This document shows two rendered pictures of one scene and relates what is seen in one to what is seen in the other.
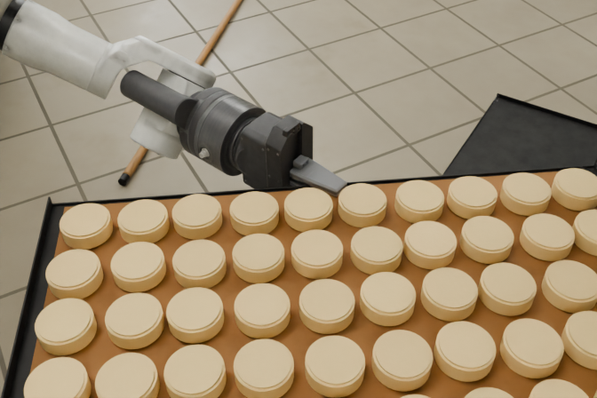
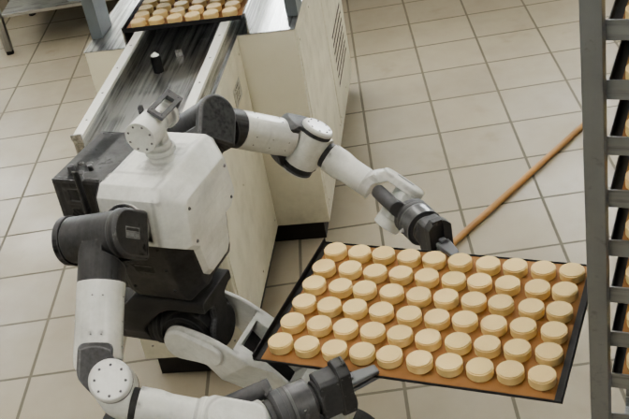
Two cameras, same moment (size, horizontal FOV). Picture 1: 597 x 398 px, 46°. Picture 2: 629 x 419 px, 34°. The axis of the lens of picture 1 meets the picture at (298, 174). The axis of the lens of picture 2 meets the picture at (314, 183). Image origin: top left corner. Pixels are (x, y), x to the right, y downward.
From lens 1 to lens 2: 1.54 m
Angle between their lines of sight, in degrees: 28
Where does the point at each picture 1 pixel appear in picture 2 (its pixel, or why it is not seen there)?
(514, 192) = (534, 267)
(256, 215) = (407, 258)
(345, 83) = not seen: outside the picture
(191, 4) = (531, 131)
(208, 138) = (403, 223)
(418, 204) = (484, 266)
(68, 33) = (351, 163)
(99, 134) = not seen: hidden behind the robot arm
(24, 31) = (331, 160)
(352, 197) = (455, 258)
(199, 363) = (357, 304)
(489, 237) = (506, 283)
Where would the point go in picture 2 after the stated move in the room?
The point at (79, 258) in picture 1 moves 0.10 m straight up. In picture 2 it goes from (327, 262) to (319, 224)
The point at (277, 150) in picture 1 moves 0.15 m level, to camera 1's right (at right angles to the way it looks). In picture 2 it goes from (428, 231) to (494, 241)
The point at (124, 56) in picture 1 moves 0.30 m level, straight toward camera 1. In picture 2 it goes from (375, 177) to (355, 253)
